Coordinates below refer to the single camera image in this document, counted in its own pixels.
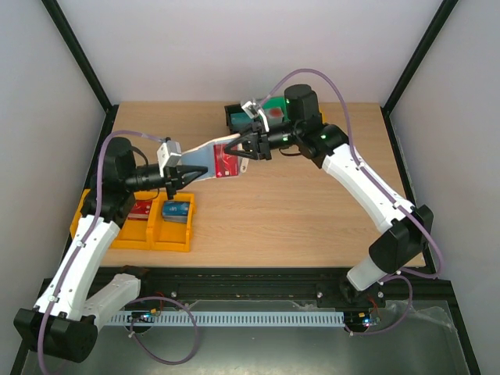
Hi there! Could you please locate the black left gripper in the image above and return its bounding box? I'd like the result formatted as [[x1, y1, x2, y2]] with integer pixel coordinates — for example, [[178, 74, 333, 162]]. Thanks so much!
[[125, 158, 208, 200]]

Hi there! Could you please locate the cream leather card holder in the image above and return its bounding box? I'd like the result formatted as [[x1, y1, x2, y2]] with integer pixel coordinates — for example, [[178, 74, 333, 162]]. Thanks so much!
[[180, 134, 248, 181]]

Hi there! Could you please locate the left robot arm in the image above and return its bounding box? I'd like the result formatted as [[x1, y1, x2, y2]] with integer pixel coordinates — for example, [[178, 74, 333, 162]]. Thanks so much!
[[13, 130, 209, 363]]

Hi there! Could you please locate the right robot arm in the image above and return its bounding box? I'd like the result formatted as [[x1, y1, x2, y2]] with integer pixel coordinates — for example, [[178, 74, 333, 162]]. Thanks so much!
[[224, 84, 434, 306]]

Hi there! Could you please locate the blue VIP card stack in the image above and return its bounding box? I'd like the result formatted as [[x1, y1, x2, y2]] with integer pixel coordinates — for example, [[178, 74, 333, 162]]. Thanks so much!
[[161, 201, 190, 223]]

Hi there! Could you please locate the red card stack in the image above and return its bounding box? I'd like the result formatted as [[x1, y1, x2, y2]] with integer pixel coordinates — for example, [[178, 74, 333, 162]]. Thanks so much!
[[127, 200, 152, 221]]

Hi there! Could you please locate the yellow bin with blue cards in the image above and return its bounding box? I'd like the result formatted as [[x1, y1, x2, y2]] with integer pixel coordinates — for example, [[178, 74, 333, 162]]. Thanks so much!
[[146, 192, 196, 252]]

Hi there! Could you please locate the yellow bin with red cards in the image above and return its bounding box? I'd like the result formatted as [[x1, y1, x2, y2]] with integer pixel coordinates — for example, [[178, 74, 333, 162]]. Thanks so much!
[[70, 189, 157, 251]]

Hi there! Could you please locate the black bin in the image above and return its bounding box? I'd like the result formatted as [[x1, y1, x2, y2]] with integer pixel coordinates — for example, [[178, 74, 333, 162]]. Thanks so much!
[[224, 104, 253, 134]]

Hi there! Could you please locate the green bin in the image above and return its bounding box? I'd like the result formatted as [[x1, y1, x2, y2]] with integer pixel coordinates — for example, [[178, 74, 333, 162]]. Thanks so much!
[[263, 96, 288, 126]]

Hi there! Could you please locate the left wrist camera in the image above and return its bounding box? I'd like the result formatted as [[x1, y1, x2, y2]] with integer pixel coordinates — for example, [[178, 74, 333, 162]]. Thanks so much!
[[156, 140, 182, 170]]

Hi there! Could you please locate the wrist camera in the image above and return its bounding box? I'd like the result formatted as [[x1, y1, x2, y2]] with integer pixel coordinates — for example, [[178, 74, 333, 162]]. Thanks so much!
[[156, 140, 182, 170], [241, 98, 270, 133]]

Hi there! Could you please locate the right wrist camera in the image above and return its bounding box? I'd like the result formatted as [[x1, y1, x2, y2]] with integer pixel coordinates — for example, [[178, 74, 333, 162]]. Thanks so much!
[[241, 98, 270, 133]]

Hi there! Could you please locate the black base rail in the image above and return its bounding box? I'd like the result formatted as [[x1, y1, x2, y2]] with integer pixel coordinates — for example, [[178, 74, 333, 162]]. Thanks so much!
[[86, 266, 457, 311]]

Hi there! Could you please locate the light blue cable duct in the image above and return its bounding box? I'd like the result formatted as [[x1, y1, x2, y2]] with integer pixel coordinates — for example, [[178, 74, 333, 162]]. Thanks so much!
[[106, 311, 345, 327]]

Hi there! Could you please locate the black frame post left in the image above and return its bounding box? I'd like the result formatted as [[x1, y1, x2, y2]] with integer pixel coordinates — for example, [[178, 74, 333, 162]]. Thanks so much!
[[41, 0, 118, 118]]

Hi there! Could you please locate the black frame post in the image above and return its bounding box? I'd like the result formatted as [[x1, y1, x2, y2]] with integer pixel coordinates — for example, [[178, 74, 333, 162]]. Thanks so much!
[[382, 0, 460, 114], [41, 0, 118, 118]]

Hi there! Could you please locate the black frame post right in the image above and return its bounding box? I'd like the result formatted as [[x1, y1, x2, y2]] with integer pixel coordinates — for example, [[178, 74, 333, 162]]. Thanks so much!
[[382, 0, 460, 114]]

